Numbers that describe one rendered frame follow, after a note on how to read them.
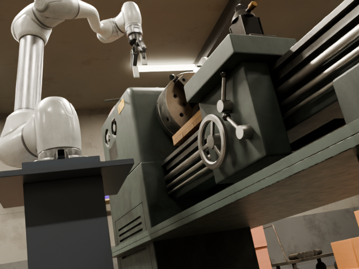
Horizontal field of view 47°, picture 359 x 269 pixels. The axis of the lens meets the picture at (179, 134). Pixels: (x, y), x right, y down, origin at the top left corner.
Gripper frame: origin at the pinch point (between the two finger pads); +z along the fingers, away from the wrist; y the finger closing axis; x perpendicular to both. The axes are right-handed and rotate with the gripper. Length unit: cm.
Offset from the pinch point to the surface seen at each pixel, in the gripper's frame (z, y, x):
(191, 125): 54, 55, -6
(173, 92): 29.0, 31.7, 0.8
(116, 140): 34.1, -14.6, -14.0
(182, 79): 24.9, 35.6, 4.4
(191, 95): 55, 81, -18
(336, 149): 89, 129, -18
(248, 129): 74, 101, -15
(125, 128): 34.8, 3.4, -13.9
